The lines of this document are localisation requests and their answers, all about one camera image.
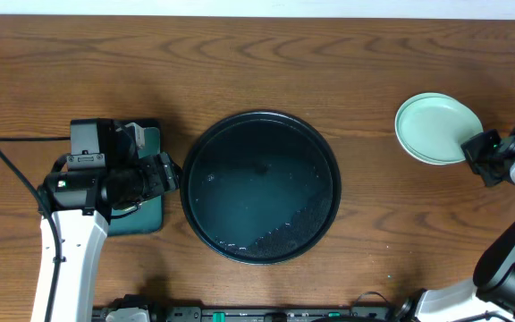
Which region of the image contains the mint green plate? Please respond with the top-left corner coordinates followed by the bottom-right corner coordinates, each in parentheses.
top-left (401, 98), bottom-right (484, 164)
top-left (394, 92), bottom-right (453, 165)

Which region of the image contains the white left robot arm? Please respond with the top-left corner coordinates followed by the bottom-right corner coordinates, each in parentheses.
top-left (31, 152), bottom-right (181, 321)

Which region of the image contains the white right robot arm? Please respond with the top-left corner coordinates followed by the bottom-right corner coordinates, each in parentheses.
top-left (392, 130), bottom-right (515, 321)

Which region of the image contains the dark green rectangular tray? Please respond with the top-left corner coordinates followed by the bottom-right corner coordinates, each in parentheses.
top-left (108, 119), bottom-right (164, 237)

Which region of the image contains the round black tray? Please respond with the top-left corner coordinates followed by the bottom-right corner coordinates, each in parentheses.
top-left (181, 111), bottom-right (342, 265)

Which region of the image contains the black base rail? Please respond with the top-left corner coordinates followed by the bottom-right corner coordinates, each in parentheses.
top-left (91, 304), bottom-right (397, 322)

